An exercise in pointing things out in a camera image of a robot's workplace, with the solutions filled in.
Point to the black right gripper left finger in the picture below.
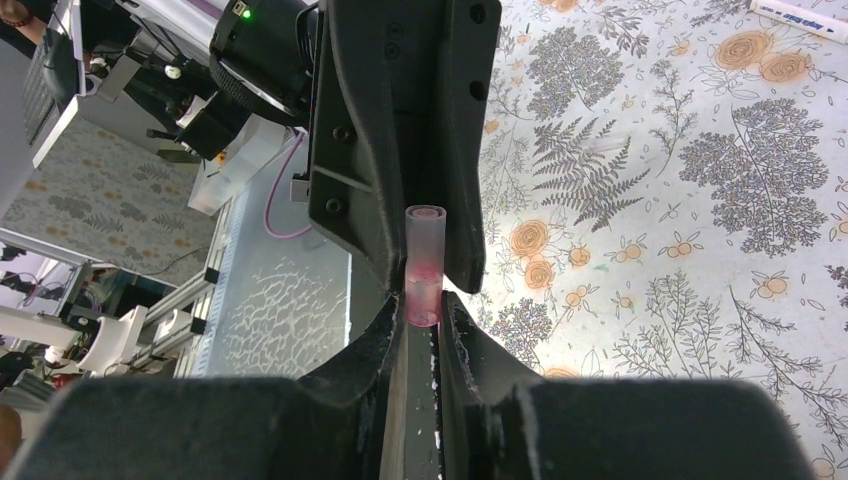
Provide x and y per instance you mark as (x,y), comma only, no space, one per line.
(339,421)

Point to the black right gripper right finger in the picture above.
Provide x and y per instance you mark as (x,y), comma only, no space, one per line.
(502,420)

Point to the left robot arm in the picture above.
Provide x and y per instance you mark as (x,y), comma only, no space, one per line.
(273,47)

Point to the white pen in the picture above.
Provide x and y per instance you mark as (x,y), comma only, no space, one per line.
(797,17)

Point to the floral patterned mat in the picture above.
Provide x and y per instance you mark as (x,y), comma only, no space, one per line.
(664,193)

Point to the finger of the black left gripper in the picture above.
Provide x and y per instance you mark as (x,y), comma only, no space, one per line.
(441,85)
(356,197)

